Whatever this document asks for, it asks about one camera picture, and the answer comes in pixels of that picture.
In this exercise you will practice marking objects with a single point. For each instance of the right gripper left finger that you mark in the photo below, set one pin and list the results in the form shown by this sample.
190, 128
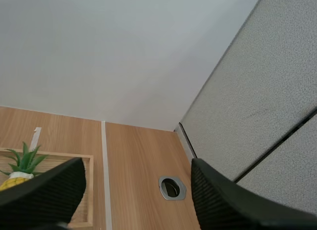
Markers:
42, 195

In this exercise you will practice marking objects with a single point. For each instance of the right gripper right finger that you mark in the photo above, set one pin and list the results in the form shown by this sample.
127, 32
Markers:
223, 205

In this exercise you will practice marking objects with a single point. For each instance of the yellow toy pineapple green crown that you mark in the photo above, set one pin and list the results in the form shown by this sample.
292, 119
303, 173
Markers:
21, 169

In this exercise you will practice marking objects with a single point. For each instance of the shallow wooden tray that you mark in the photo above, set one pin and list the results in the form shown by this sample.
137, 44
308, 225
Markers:
88, 190

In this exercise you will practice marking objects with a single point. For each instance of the grey partition panel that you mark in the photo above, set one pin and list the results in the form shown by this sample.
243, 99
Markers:
257, 104

